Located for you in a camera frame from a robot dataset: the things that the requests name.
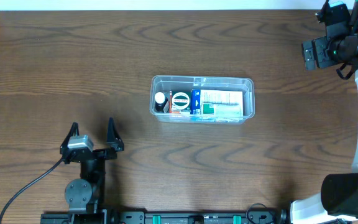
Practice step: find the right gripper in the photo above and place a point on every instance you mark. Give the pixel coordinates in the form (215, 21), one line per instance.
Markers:
(310, 55)

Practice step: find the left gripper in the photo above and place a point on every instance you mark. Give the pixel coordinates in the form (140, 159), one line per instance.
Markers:
(114, 142)

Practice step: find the black bottle white cap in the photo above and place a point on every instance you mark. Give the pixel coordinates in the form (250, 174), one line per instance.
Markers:
(161, 102)

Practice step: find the red white medicine box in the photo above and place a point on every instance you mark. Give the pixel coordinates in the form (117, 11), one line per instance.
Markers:
(170, 109)

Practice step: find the green Zam-Buk box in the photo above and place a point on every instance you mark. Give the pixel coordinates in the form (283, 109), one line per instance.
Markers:
(180, 100)

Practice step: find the blue fever patch box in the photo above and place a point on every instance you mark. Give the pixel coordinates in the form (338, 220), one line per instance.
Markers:
(199, 97)

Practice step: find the white green medicine box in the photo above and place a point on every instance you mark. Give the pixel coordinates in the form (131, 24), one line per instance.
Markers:
(212, 109)

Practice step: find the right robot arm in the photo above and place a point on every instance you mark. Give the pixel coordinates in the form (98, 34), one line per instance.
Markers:
(337, 201)

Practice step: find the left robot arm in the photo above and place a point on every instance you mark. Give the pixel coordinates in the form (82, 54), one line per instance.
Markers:
(85, 195)

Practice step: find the clear plastic container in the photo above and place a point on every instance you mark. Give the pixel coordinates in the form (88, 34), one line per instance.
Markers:
(178, 91)

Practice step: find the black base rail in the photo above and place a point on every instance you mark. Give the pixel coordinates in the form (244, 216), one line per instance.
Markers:
(254, 216)

